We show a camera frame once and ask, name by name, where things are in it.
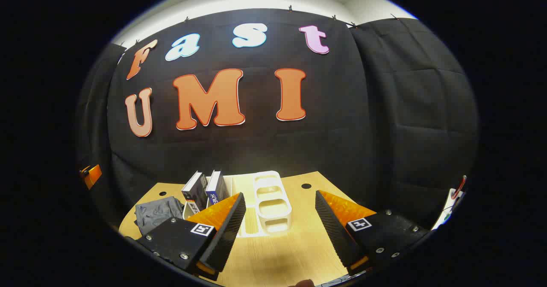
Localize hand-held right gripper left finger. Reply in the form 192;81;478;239
136;192;247;281

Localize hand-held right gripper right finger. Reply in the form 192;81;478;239
315;190;429;276

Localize blue cover book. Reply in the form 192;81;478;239
205;170;230;206

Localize white bookshelf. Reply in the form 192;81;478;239
183;170;293;238

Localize grey schoolbag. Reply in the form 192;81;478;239
135;196;185;236

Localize white side table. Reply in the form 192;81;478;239
432;188;464;230

